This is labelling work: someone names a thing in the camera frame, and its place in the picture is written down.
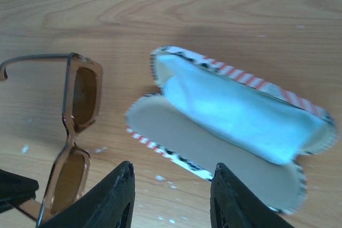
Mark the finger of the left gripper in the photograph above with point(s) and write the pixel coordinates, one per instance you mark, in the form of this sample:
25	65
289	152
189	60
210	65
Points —
16	189

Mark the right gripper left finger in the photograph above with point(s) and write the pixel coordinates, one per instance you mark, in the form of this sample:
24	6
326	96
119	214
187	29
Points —
108	204

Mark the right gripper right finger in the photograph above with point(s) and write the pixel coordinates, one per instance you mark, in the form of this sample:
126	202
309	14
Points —
234	205

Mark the light blue cleaning cloth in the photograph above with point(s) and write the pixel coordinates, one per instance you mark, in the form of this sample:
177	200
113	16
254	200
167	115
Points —
244	117

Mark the flag pattern sunglasses case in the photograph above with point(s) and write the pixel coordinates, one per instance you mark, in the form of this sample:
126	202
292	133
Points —
155	122

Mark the brown sunglasses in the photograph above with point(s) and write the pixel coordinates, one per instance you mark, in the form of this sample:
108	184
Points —
81	102

